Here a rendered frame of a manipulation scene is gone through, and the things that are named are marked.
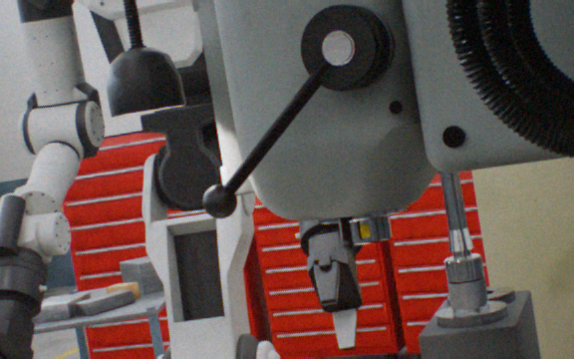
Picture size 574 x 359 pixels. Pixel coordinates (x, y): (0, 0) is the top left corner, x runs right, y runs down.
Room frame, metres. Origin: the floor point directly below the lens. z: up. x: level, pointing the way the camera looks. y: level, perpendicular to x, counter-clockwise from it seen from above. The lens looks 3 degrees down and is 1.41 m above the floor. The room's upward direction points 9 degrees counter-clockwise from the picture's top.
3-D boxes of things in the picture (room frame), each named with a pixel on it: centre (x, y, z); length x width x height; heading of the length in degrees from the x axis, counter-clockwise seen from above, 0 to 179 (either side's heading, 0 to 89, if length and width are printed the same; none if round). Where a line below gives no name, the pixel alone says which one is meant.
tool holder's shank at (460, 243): (1.41, -0.20, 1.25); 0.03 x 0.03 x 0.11
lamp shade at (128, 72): (1.09, 0.12, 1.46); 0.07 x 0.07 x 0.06
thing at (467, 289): (1.41, -0.20, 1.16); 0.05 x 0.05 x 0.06
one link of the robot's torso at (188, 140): (1.96, 0.13, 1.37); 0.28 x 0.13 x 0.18; 169
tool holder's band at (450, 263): (1.41, -0.20, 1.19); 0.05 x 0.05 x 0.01
